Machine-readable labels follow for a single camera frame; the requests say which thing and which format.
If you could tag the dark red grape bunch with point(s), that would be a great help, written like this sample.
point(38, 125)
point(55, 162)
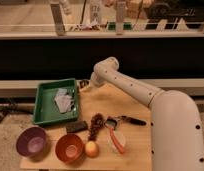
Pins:
point(97, 123)

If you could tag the wooden board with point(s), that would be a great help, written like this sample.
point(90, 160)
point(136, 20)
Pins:
point(109, 101)

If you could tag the small metal cup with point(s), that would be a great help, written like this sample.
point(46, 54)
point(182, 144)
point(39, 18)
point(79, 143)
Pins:
point(83, 84)

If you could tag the purple bowl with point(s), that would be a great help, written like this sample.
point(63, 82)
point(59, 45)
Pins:
point(31, 142)

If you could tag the yellow round fruit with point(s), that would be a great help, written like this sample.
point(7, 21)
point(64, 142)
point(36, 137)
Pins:
point(91, 149)

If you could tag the orange bowl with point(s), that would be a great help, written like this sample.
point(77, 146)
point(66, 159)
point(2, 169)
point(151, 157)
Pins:
point(69, 148)

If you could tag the clear round lid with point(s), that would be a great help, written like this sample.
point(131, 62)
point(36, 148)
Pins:
point(121, 138)

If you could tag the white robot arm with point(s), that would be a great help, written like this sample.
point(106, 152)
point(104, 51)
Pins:
point(176, 132)

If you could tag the green plastic tray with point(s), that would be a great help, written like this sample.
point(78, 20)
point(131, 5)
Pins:
point(46, 111)

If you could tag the dark rectangular sponge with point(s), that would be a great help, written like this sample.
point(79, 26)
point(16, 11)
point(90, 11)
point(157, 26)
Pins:
point(77, 126)

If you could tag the clear plastic bag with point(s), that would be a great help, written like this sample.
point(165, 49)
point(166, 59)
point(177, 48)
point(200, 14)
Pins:
point(63, 100)

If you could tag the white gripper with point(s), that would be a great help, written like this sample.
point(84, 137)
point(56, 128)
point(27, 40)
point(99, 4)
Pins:
point(94, 84)

